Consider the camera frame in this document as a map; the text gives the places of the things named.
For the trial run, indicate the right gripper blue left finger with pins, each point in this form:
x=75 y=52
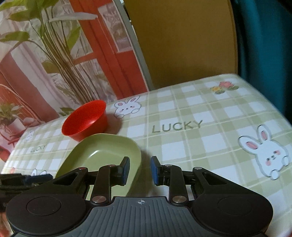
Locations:
x=107 y=177

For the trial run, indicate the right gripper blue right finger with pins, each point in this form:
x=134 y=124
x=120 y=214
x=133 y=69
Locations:
x=172 y=177

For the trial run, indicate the green square plate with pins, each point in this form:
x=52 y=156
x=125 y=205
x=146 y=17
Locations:
x=105 y=149

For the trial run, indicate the red bowl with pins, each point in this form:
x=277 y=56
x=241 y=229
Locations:
x=87 y=120

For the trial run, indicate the green checked bunny tablecloth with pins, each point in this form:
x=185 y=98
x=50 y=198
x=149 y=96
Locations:
x=199 y=123

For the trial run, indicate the printed room backdrop cloth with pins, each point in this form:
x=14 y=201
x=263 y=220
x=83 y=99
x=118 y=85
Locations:
x=59 y=55

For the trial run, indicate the wooden board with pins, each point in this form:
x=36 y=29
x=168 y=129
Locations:
x=185 y=40

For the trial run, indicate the teal curtain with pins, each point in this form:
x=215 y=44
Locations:
x=263 y=30

